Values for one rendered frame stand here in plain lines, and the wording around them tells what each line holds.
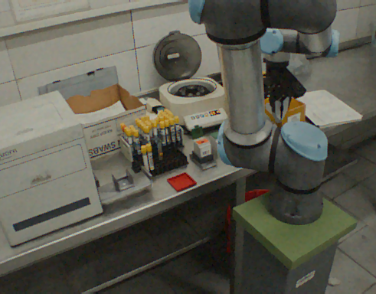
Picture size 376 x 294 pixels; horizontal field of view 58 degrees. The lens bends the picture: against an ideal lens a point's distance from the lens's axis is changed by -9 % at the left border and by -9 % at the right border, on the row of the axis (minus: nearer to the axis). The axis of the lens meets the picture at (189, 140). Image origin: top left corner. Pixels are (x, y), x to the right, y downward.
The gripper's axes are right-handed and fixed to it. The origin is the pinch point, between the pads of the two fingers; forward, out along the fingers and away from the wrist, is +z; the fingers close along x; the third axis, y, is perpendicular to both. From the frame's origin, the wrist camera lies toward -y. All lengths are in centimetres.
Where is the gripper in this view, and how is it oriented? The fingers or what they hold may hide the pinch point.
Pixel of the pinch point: (279, 119)
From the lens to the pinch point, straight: 122.3
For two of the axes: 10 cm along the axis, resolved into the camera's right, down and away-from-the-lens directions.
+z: 0.7, 8.6, 5.0
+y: -5.0, -4.0, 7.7
